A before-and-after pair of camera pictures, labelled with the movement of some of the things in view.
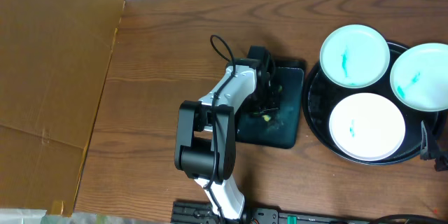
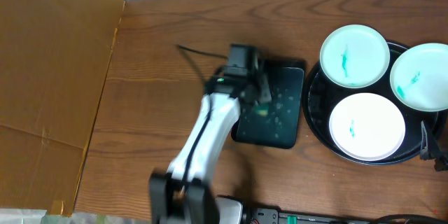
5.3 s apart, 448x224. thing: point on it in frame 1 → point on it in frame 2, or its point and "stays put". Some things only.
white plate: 367,127 stays put
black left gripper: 270,99 → 263,89
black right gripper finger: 442,163 stays put
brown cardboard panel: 57,31 stays put
